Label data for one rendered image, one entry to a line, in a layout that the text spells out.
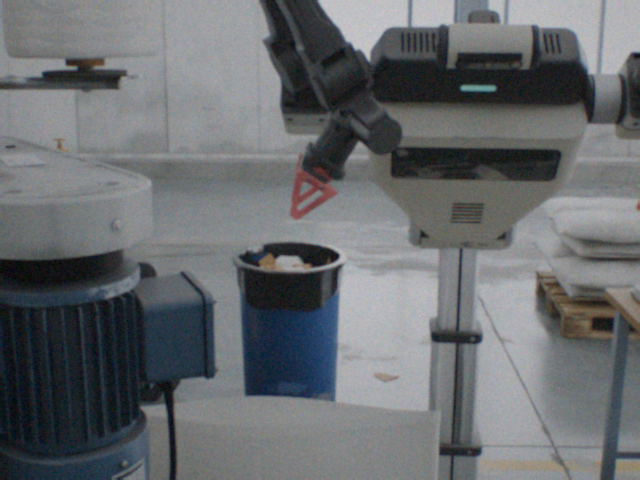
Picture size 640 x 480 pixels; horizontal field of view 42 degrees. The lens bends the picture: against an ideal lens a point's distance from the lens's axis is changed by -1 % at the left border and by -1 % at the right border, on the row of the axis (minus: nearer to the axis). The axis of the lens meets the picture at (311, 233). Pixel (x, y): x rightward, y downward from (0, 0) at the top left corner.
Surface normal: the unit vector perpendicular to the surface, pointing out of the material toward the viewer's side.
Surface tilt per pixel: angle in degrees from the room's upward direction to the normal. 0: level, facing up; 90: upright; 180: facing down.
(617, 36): 90
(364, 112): 38
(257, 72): 90
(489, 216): 130
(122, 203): 91
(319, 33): 92
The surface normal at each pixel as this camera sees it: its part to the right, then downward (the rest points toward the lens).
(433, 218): -0.07, 0.80
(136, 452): 0.90, 0.12
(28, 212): 0.06, 0.23
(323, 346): 0.65, 0.22
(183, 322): 0.37, 0.22
